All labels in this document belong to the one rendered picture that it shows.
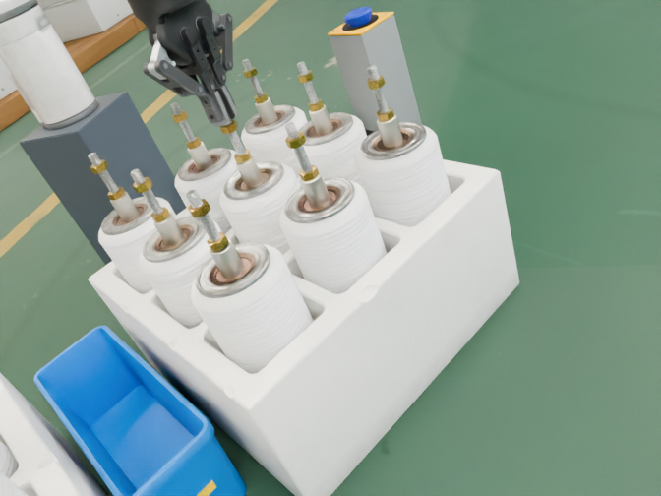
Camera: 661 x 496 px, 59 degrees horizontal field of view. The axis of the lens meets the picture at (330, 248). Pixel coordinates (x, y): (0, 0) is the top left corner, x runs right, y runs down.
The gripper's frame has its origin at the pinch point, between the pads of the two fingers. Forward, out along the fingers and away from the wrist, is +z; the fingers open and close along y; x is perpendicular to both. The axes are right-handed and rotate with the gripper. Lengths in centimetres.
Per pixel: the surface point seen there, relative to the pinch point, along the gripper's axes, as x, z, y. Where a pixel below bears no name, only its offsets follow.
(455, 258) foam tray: -21.7, 22.2, 2.1
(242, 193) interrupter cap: -0.3, 9.6, -2.9
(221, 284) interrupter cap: -7.6, 9.6, -17.3
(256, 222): -1.9, 12.6, -4.5
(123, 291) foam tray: 15.6, 17.1, -13.3
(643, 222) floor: -39, 35, 25
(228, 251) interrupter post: -8.4, 7.2, -15.3
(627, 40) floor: -31, 35, 86
